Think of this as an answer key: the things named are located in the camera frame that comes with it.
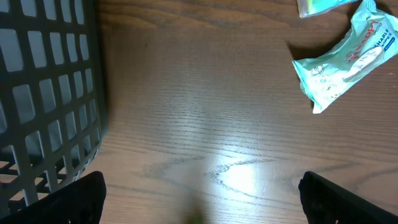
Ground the grey plastic mesh basket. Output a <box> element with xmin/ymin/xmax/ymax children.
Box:
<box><xmin>1</xmin><ymin>0</ymin><xmax>108</xmax><ymax>217</ymax></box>

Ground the teal white tissue packet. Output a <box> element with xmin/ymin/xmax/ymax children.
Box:
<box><xmin>292</xmin><ymin>0</ymin><xmax>397</xmax><ymax>114</ymax></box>

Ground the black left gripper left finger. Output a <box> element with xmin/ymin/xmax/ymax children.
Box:
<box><xmin>1</xmin><ymin>171</ymin><xmax>106</xmax><ymax>224</ymax></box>

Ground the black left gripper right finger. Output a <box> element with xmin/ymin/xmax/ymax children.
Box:
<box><xmin>298</xmin><ymin>171</ymin><xmax>397</xmax><ymax>224</ymax></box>

